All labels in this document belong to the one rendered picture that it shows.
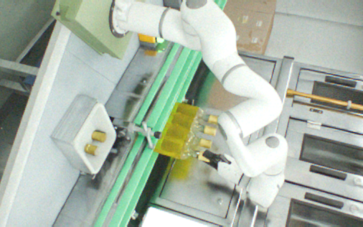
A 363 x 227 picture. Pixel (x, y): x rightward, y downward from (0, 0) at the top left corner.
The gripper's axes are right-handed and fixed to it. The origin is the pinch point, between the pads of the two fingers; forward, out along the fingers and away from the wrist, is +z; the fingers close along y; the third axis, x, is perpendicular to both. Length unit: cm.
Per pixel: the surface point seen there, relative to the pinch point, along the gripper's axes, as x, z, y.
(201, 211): 15.5, -6.7, -12.9
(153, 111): 0.9, 23.8, 13.6
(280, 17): -455, 138, -302
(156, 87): -9.2, 29.9, 13.8
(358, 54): -434, -13, -302
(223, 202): 7.6, -11.6, -13.0
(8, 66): 16, 93, 15
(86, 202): 40.3, 24.6, 5.0
